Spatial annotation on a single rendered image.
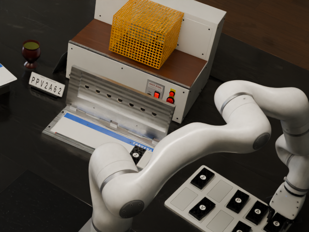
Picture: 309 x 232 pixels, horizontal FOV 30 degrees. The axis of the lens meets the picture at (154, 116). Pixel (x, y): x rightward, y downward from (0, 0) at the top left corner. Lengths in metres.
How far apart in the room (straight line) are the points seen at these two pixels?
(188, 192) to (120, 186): 0.66
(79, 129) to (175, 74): 0.44
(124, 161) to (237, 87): 0.38
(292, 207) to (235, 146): 0.55
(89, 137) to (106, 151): 0.66
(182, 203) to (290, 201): 0.38
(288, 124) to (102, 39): 1.05
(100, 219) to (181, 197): 0.52
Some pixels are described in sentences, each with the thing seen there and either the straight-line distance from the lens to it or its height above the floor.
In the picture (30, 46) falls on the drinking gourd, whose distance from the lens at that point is 2.57.
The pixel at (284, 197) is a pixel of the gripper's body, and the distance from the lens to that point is 2.05.
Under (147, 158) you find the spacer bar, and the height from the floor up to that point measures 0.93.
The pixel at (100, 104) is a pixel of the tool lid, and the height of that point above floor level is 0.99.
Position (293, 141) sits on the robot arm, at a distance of 1.79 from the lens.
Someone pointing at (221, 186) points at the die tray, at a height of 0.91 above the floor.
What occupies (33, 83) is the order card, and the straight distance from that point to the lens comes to 2.49.
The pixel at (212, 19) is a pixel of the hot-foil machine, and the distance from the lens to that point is 2.41.
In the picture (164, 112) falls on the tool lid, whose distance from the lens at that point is 2.20.
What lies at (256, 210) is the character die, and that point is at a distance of 2.16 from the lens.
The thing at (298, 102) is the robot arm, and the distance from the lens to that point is 1.66.
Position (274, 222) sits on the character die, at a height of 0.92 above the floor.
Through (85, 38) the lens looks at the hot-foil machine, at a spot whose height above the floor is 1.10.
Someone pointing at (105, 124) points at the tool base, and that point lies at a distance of 2.33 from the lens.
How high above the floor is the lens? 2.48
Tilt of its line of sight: 40 degrees down
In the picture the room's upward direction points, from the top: 12 degrees clockwise
